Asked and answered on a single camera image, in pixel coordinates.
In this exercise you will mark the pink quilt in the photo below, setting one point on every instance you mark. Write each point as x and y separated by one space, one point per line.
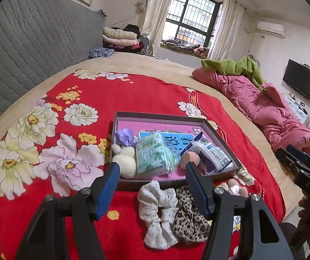
252 100

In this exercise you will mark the barred window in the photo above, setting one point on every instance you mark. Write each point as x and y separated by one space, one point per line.
195 13

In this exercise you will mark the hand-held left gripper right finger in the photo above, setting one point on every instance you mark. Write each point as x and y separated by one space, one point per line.
196 188

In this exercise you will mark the purple scrunchie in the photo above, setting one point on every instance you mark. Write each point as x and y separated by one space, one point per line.
124 138

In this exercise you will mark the dark red cloth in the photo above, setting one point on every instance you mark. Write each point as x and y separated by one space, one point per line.
141 47

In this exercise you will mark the grey quilted headboard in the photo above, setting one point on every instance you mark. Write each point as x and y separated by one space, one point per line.
35 46

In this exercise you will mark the pink folded blanket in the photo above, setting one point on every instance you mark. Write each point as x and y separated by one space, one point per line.
119 43

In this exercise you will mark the black flat television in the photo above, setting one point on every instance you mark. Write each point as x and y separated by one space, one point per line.
301 80

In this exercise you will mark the white blue-edged packet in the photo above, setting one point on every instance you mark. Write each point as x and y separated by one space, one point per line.
212 151

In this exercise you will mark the cream plush toy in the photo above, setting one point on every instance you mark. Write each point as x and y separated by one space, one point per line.
126 163

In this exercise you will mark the beige bed sheet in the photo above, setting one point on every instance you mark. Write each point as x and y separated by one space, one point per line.
171 67

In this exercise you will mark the leopard print scrunchie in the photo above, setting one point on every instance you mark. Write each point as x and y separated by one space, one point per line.
189 222

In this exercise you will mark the black garment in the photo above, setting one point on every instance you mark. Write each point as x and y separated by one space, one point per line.
133 28

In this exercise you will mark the large green tissue pack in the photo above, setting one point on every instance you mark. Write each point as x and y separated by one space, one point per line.
151 157

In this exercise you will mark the red floral blanket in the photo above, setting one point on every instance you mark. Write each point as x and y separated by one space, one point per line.
144 92

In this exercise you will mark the clothes on window sill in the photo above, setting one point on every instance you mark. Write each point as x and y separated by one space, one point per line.
187 48

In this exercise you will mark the purple print blue-edged packet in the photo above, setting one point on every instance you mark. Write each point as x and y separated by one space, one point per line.
207 165

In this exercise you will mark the white television cabinet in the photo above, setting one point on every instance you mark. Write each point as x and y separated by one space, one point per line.
298 112

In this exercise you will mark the blue patterned cloth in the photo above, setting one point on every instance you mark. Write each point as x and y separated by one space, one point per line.
100 52

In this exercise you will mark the white air conditioner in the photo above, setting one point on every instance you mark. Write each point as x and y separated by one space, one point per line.
270 27

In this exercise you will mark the pink powder puff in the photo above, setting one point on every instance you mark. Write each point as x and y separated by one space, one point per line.
190 158

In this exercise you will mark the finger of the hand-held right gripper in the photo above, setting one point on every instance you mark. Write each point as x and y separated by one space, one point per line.
297 153
287 162

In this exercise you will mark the dark brown cardboard box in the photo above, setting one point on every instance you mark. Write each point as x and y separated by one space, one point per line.
130 185

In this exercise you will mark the cream folded blanket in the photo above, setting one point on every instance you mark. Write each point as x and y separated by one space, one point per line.
117 33

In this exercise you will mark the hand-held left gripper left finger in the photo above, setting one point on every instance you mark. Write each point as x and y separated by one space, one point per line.
107 191

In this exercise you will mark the green blanket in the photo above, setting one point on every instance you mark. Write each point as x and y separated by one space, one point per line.
225 66

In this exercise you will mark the white scrunchie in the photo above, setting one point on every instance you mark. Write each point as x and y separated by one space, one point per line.
155 208

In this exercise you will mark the cream curtain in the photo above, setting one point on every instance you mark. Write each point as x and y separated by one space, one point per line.
228 27
157 10

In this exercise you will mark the green sponge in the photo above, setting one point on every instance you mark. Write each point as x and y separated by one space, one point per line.
171 155

